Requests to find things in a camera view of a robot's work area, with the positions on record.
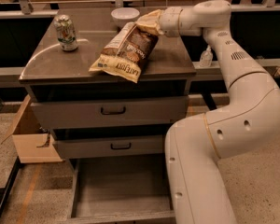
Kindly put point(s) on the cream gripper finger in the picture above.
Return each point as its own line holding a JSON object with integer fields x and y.
{"x": 153, "y": 29}
{"x": 151, "y": 18}

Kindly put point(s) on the white ceramic bowl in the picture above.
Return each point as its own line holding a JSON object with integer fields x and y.
{"x": 123, "y": 15}

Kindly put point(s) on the grey drawer cabinet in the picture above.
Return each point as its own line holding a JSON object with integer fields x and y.
{"x": 53, "y": 75}

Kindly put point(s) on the grey bottom drawer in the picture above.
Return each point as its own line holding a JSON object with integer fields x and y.
{"x": 121, "y": 190}

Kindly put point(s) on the grey drawer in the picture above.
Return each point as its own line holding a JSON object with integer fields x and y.
{"x": 121, "y": 190}
{"x": 108, "y": 147}
{"x": 110, "y": 113}

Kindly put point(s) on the clear sanitizer bottle left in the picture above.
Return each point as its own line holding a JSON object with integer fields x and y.
{"x": 206, "y": 57}

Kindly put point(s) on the grey top drawer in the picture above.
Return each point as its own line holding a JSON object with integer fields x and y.
{"x": 110, "y": 113}

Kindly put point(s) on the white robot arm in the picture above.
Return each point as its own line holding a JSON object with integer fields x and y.
{"x": 194, "y": 145}

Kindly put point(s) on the green white soda can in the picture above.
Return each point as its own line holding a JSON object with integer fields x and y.
{"x": 66, "y": 35}

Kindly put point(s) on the black floor frame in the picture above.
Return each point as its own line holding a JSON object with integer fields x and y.
{"x": 5, "y": 191}

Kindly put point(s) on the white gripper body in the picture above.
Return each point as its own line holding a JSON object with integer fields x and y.
{"x": 170, "y": 21}

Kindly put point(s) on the brown chip bag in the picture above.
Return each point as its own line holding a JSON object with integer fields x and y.
{"x": 126, "y": 54}

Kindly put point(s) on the open cardboard box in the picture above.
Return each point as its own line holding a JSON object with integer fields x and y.
{"x": 32, "y": 142}

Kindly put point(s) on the grey middle drawer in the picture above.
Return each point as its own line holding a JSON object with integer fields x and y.
{"x": 108, "y": 147}

